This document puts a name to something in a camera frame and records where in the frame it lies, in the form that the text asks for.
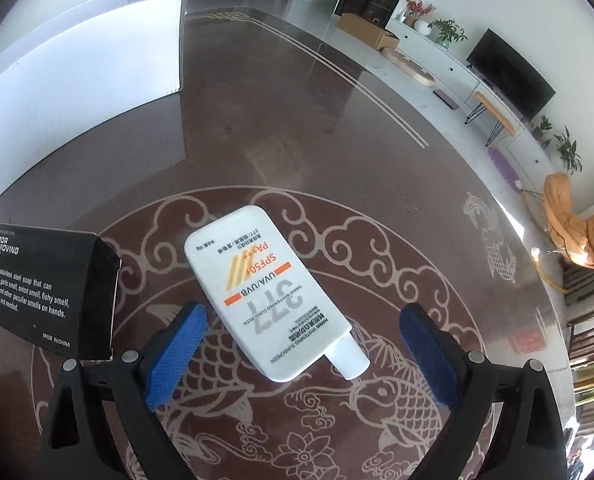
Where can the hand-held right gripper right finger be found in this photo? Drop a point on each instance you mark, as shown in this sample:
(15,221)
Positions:
(424,355)

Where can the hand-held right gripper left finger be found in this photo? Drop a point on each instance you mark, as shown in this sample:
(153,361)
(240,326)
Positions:
(174,355)

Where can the white sunscreen bottle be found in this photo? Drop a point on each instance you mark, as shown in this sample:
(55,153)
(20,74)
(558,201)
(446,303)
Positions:
(267,300)

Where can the black cardboard box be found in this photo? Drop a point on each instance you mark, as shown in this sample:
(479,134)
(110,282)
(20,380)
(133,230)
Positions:
(37,285)

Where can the brown patterned glass desktop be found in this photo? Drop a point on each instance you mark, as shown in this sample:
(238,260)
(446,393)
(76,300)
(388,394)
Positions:
(302,150)

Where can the dark wooden chair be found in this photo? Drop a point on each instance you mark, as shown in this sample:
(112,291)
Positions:
(592,290)

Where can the orange lounge chair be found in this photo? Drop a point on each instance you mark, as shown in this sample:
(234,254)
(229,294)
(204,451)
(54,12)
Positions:
(577,225)

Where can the purple foam roller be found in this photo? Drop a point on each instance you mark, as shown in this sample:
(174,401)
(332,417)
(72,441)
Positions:
(503,166)

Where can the large potted plant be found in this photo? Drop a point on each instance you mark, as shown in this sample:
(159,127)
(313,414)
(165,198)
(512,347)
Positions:
(568,150)

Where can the orange top bench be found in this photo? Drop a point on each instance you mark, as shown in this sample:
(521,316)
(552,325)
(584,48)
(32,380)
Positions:
(494,112)

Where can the dark flat floor object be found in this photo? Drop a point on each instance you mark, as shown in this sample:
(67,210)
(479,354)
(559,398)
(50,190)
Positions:
(446,98)

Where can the small potted plant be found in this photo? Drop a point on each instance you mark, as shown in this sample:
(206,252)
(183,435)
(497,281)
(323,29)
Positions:
(543,125)

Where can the beige oval floor mat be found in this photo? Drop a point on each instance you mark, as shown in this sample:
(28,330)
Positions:
(409,66)

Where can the black flat television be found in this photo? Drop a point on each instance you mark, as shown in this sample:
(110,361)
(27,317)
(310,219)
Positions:
(512,75)

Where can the white television cabinet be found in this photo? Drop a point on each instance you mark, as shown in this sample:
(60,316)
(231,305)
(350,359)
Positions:
(442,57)

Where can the white partition board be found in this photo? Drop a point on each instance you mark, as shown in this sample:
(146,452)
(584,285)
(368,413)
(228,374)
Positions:
(77,60)

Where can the green leafy potted plant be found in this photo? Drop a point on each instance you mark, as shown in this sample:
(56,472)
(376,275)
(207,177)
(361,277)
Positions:
(448,32)

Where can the open cardboard box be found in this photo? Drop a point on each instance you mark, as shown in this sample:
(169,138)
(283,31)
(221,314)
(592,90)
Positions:
(364,27)

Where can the red flowers in vase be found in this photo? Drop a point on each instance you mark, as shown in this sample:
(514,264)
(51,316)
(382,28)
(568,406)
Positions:
(419,10)

